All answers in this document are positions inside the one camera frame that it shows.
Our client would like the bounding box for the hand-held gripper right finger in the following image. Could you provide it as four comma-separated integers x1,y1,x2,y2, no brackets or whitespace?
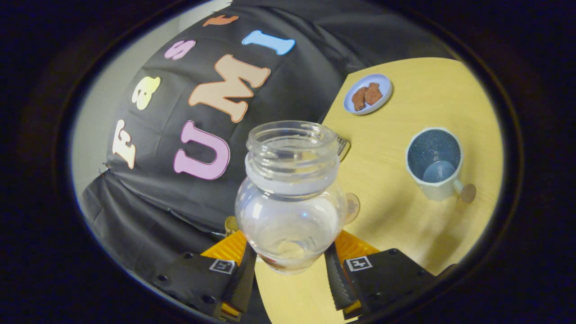
324,229,436,320

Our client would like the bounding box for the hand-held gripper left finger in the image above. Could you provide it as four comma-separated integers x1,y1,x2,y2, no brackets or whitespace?
153,230,257,322

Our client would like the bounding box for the round brown coaster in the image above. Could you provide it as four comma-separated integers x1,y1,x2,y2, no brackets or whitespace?
345,193,360,225

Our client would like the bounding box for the clear juice bottle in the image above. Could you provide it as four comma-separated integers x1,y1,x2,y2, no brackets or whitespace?
235,121,348,275

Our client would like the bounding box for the white and blue cup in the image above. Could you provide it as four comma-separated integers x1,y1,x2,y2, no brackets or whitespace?
406,127,477,203

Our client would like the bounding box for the light wooden table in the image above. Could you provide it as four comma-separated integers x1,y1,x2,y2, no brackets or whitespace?
254,57,504,324

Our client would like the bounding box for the ribbed clear glass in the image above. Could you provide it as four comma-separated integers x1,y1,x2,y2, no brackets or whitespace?
336,137,351,162

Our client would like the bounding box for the brown meat piece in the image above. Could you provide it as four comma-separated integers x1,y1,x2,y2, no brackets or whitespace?
364,83,383,106
351,87,367,111

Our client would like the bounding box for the small blue plate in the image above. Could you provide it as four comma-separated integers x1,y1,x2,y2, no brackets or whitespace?
343,74,393,116

